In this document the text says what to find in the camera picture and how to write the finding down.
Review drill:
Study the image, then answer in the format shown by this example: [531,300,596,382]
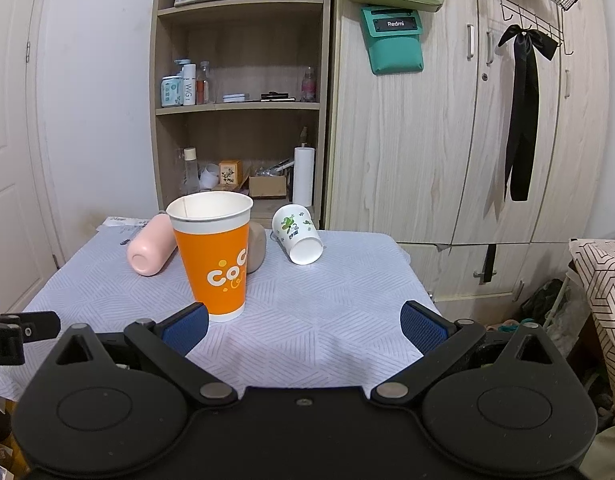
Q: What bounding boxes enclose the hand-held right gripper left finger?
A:
[52,302,238,408]

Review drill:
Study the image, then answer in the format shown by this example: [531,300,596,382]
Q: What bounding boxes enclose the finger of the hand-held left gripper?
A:
[19,311,62,344]

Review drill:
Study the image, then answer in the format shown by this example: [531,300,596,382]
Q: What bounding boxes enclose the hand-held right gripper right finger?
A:
[370,300,563,408]

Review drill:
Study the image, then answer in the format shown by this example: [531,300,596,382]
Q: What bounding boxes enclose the white paper cup green print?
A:
[272,203,325,266]

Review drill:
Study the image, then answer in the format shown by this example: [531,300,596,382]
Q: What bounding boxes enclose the orange paper cup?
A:
[166,191,254,323]

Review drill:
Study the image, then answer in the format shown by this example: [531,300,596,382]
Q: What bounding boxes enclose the beige cup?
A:
[244,221,267,275]

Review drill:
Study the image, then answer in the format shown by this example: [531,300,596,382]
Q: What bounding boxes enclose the white patterned tablecloth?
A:
[0,216,441,403]

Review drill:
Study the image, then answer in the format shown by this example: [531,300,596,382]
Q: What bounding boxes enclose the printed paper sheet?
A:
[98,215,155,247]

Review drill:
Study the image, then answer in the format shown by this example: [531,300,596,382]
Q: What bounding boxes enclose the dark bag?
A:
[519,279,564,327]

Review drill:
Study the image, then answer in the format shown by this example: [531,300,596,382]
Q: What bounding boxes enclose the clear bottle beige cap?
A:
[182,147,201,196]

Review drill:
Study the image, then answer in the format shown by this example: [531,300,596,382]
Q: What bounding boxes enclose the yellow floral box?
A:
[218,159,243,189]

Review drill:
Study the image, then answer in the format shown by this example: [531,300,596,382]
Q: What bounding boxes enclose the small cardboard box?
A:
[248,173,289,199]

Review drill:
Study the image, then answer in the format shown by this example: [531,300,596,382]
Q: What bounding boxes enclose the light wooden wardrobe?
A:
[325,0,612,313]

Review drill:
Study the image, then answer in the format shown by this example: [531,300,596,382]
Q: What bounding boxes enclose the geometric patterned cloth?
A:
[569,238,615,413]

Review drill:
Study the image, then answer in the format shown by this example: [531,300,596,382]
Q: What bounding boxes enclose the white paper towel roll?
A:
[292,145,316,207]

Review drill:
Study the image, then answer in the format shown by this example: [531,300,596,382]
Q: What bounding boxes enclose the white door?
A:
[0,0,67,313]

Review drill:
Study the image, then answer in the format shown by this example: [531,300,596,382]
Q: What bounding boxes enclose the wet wipes pack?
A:
[160,75,183,109]

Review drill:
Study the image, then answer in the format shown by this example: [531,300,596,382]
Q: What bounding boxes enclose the white pump bottle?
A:
[174,59,197,107]

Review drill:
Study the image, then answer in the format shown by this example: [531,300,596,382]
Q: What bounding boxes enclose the black ribbon bow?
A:
[497,23,559,203]

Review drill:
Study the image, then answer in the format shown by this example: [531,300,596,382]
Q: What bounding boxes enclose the glass bottle red liquid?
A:
[196,61,211,105]

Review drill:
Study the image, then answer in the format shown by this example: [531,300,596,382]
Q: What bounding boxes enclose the pink clear bottle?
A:
[300,66,317,104]

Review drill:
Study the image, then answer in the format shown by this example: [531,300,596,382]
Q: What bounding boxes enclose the teal pouch bag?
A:
[360,3,425,76]

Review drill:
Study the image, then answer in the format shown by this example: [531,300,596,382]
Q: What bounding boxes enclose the wooden open shelf unit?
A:
[148,0,334,231]

